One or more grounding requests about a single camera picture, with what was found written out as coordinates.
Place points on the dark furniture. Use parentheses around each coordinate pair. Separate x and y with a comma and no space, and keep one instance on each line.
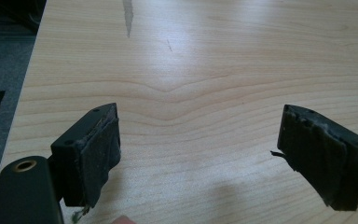
(15,12)

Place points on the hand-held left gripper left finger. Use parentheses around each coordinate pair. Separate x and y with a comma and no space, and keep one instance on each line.
(98,158)

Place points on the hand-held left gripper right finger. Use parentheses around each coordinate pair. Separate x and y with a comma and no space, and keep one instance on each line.
(317,155)

